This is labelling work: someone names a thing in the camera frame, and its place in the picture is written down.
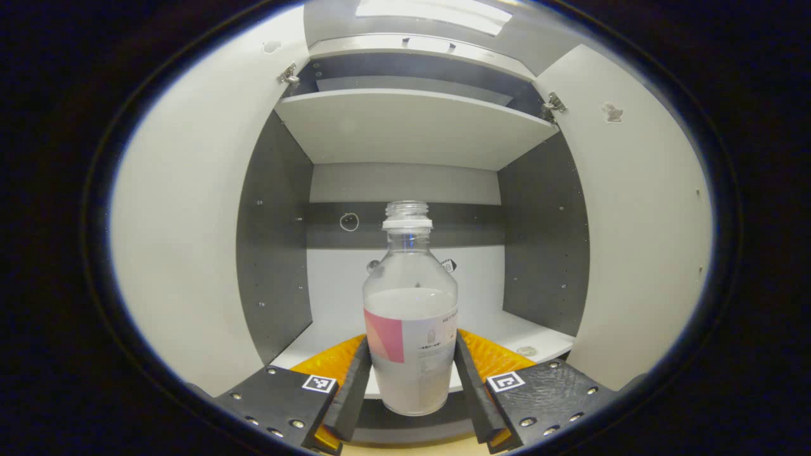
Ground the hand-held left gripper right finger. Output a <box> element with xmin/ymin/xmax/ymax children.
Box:
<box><xmin>453</xmin><ymin>328</ymin><xmax>618</xmax><ymax>454</ymax></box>

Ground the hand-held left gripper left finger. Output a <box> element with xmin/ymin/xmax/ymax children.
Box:
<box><xmin>212</xmin><ymin>334</ymin><xmax>373</xmax><ymax>455</ymax></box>

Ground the clear plastic bottle pink label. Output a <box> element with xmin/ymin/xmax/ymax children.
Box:
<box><xmin>362</xmin><ymin>200</ymin><xmax>459</xmax><ymax>417</ymax></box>

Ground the grey cabinet with shelves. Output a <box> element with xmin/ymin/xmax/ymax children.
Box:
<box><xmin>236</xmin><ymin>33</ymin><xmax>591</xmax><ymax>444</ymax></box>

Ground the large ceiling light panel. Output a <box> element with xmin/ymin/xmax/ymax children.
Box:
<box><xmin>355</xmin><ymin>0</ymin><xmax>513</xmax><ymax>37</ymax></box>

